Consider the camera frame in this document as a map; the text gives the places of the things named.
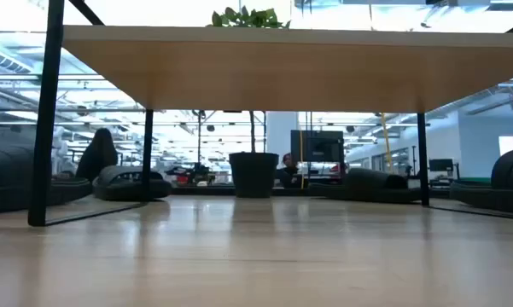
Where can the workstation with black monitor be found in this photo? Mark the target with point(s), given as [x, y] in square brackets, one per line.
[441, 165]

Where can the black lab robot arm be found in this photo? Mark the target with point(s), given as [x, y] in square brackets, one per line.
[200, 172]

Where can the black metal rig frame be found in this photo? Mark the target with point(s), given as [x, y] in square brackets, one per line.
[199, 136]

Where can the black rubber slide sandal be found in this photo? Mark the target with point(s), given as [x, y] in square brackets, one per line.
[367, 194]
[4, 170]
[119, 189]
[508, 179]

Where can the black aluminium table frame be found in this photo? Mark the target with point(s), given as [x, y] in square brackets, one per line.
[196, 192]

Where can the person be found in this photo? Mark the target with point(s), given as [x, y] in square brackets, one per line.
[288, 175]
[97, 158]

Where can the black monitor on stand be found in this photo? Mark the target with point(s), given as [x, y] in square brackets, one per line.
[320, 147]

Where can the wooden shelf black metal frame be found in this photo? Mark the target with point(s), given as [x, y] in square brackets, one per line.
[281, 68]

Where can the green plant in black pot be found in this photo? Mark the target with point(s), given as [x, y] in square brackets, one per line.
[254, 175]

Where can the green board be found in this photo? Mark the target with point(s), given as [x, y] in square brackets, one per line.
[473, 180]

